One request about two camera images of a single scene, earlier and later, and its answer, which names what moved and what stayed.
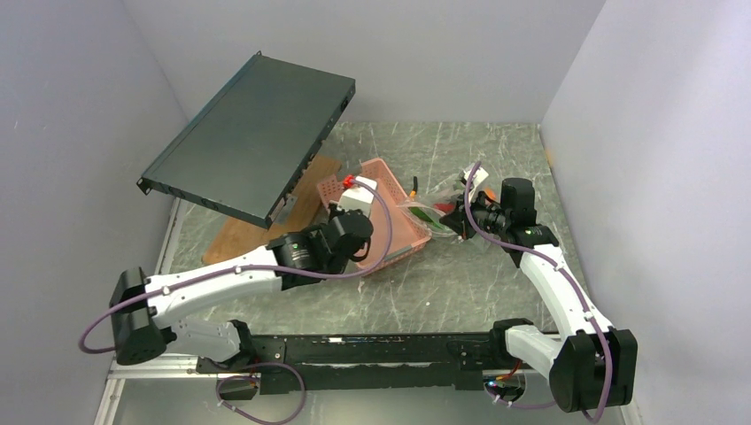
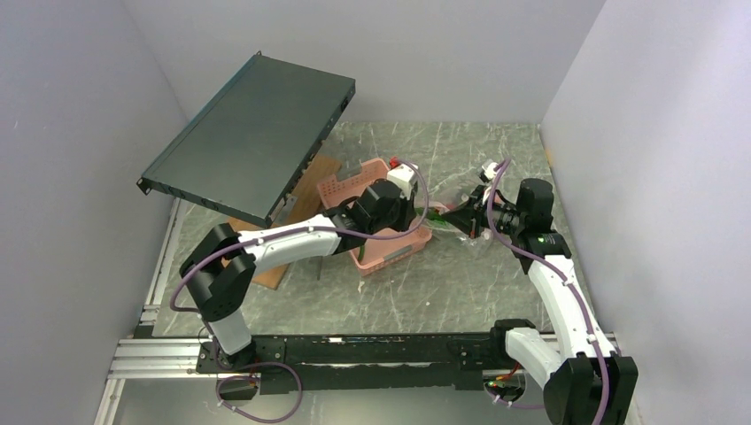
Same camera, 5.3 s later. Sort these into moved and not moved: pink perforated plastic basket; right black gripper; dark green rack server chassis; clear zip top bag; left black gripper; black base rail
Moved: clear zip top bag; left black gripper
Not moved: dark green rack server chassis; pink perforated plastic basket; right black gripper; black base rail
